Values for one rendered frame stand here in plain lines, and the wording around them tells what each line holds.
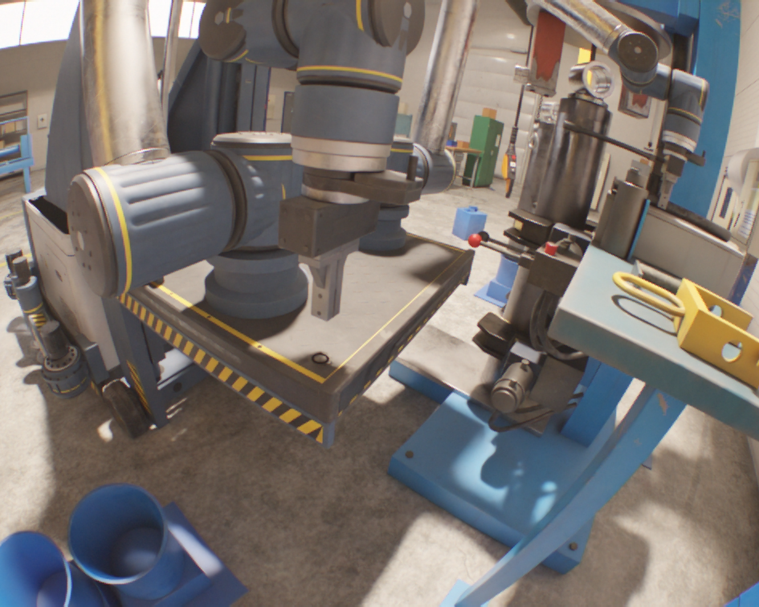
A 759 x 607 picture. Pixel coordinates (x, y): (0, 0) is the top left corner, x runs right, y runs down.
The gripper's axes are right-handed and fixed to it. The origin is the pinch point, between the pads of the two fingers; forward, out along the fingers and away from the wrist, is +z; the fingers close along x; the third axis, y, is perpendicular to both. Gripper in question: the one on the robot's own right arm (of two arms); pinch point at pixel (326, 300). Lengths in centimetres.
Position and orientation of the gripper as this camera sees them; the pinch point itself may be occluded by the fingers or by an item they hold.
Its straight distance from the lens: 44.9
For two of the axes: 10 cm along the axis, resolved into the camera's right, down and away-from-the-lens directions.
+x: -4.7, 3.7, -8.0
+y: -8.7, -3.4, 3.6
